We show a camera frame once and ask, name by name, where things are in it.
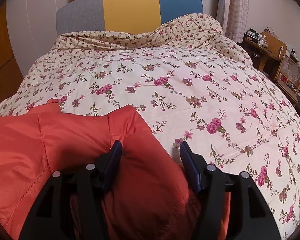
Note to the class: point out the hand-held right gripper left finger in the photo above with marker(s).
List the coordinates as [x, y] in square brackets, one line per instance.
[112, 160]

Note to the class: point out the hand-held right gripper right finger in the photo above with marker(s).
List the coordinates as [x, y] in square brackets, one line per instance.
[190, 165]

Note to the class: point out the orange puffer jacket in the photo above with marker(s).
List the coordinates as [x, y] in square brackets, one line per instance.
[40, 142]

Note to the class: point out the floral quilt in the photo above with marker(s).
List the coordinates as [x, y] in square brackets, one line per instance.
[190, 92]

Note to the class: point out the wooden desk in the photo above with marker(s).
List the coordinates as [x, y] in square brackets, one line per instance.
[263, 57]

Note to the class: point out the rattan wooden chair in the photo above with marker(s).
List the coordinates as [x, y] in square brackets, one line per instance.
[291, 77]

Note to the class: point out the dark box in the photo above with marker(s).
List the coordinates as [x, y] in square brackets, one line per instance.
[252, 38]

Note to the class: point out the brown wooden board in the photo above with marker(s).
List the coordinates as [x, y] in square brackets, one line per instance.
[275, 45]

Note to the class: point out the grey yellow blue headboard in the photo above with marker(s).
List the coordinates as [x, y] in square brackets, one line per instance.
[130, 7]

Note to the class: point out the wooden wardrobe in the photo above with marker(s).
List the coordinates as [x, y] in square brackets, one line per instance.
[0, 55]

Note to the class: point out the long patterned curtain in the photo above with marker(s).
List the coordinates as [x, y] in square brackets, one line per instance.
[236, 7]

